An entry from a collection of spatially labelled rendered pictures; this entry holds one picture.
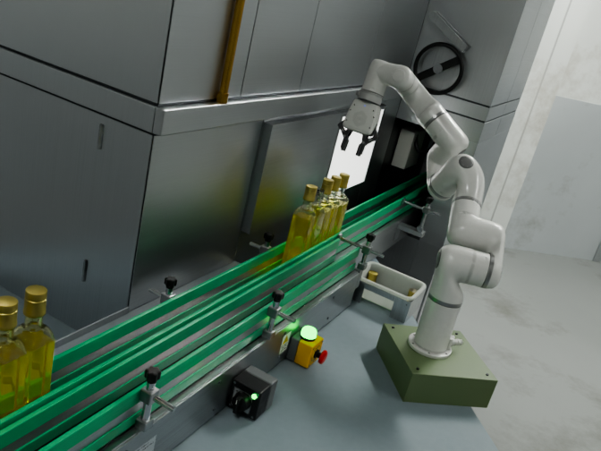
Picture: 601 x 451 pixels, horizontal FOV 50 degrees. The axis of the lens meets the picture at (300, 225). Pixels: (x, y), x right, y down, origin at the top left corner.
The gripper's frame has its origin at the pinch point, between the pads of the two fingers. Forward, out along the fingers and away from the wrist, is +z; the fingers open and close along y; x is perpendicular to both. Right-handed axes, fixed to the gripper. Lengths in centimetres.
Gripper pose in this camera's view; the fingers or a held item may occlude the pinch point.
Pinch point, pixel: (351, 148)
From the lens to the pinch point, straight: 208.9
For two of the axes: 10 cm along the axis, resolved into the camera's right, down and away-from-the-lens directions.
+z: -3.4, 9.3, 1.3
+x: 4.0, 0.2, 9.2
